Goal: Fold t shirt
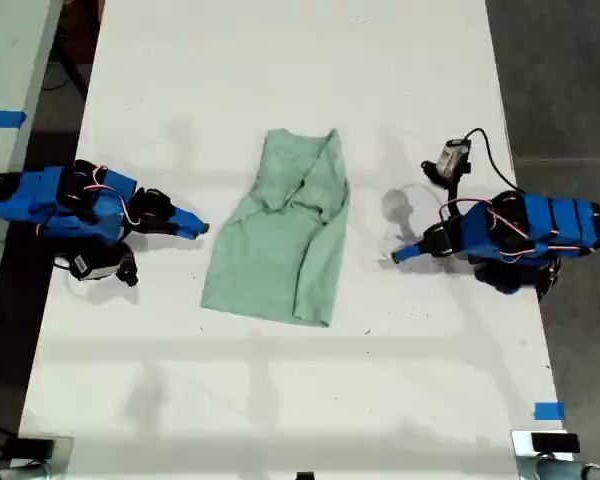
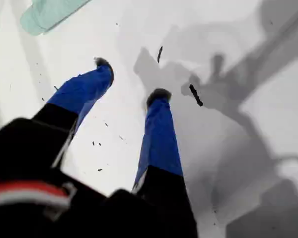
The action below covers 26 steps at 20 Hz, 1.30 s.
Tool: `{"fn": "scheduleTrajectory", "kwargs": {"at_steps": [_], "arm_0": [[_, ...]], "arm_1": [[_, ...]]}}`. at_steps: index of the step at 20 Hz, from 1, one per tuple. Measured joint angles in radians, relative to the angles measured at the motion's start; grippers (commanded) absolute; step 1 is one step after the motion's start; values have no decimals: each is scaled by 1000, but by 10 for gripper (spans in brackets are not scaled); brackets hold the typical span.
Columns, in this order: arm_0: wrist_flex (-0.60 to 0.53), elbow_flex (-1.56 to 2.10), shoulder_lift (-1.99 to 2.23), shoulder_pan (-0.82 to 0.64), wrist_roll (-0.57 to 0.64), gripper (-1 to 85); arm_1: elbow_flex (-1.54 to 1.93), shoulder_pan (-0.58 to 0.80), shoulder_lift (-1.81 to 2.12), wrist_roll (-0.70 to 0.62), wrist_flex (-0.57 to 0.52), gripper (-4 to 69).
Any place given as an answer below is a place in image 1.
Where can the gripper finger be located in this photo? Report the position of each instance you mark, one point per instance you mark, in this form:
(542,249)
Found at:
(190,231)
(185,216)
(412,251)

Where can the pale green T-shirt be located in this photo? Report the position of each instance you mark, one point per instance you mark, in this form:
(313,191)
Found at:
(280,240)

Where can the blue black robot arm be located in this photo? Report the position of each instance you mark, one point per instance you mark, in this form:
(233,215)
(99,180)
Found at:
(555,220)
(55,210)

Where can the long blue tape strip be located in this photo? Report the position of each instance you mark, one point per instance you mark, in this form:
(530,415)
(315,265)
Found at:
(2,119)

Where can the white side table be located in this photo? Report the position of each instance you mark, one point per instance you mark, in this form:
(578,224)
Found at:
(10,75)

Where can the short blue tape piece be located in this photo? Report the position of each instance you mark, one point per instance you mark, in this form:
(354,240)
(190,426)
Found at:
(549,411)

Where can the small black box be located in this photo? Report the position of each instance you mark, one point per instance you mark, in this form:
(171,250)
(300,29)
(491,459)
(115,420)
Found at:
(555,443)
(30,446)

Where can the grey metal pipe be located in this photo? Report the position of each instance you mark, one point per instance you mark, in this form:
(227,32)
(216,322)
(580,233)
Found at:
(575,470)

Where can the black camera stalk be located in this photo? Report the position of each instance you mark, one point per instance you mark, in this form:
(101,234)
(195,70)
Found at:
(453,197)

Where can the black white wrist camera box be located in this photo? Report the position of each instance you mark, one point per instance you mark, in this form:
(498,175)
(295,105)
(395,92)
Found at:
(87,265)
(452,157)

